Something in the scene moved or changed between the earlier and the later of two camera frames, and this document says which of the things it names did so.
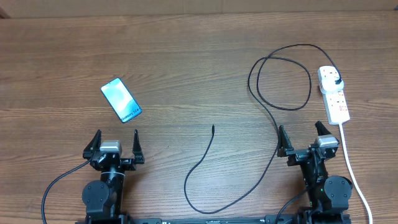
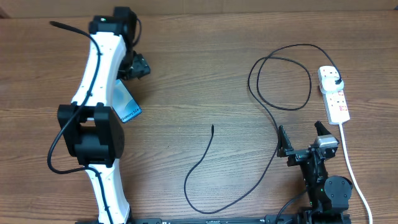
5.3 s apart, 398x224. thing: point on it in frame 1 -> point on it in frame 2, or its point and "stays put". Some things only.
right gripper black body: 298,155 stays put
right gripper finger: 284,143 stays put
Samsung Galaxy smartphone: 121,99 stays put
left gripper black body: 126,165 -> 132,66
